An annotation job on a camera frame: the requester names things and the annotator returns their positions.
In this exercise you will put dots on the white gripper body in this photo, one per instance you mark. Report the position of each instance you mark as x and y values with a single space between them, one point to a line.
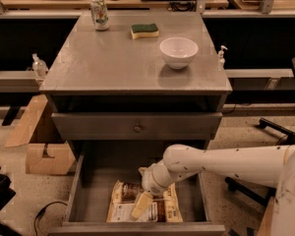
149 182

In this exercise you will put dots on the brown chip bag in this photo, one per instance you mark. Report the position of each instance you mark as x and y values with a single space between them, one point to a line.
123 198

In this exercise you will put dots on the clear sanitizer bottle left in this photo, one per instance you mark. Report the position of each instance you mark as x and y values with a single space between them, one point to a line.
39 66

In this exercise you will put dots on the white ceramic bowl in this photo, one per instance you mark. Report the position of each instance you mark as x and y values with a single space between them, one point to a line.
178 52

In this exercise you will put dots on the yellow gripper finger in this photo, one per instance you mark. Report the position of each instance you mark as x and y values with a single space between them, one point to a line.
142 202

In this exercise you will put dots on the cardboard box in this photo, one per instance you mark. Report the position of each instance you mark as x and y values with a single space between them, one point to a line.
47 152

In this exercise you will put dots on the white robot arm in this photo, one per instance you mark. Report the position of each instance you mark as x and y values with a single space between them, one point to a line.
268 166

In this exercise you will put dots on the closed grey upper drawer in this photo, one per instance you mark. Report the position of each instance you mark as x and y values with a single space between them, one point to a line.
137 126

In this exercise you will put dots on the grey drawer cabinet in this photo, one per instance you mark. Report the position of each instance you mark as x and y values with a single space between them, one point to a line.
108 71

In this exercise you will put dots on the wooden workbench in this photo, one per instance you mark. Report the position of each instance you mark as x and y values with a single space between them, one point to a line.
83 4

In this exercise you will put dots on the white pump bottle right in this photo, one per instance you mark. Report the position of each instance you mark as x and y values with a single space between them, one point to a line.
221 60

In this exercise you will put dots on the green yellow sponge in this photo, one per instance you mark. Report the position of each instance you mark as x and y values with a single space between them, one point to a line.
144 31

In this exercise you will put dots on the open grey bottom drawer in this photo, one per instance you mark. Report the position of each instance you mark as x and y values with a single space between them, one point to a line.
100 166

